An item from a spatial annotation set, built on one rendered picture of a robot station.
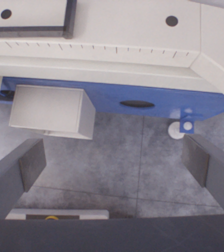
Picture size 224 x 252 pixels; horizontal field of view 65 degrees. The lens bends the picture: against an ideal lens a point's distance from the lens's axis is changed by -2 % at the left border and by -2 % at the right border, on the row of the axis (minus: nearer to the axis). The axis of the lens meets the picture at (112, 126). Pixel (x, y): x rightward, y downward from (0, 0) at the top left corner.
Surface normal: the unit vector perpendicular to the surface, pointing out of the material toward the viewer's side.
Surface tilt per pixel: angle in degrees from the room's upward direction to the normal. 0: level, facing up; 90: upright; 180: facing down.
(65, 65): 0
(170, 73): 0
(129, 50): 90
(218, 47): 0
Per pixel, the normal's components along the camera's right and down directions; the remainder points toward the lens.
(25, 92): -0.05, -0.15
